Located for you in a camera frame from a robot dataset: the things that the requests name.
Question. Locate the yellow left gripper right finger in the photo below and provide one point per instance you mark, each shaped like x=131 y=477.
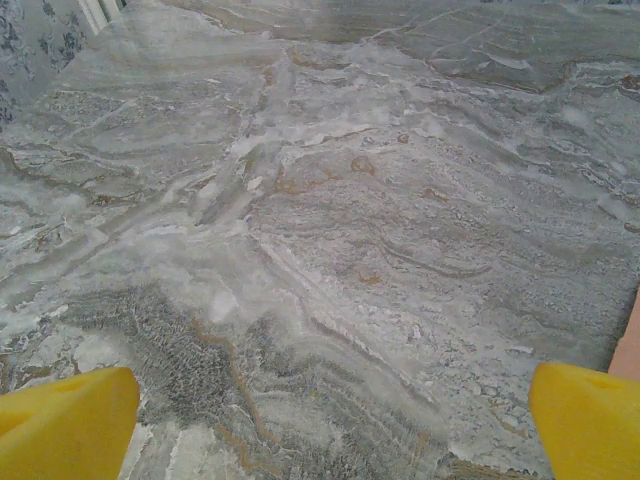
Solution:
x=595 y=430

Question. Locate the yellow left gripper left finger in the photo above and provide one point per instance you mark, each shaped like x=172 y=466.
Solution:
x=60 y=430

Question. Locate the orange cloth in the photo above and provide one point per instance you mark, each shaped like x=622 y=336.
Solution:
x=627 y=345

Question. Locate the aluminium frame post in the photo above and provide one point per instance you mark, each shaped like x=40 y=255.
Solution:
x=95 y=12

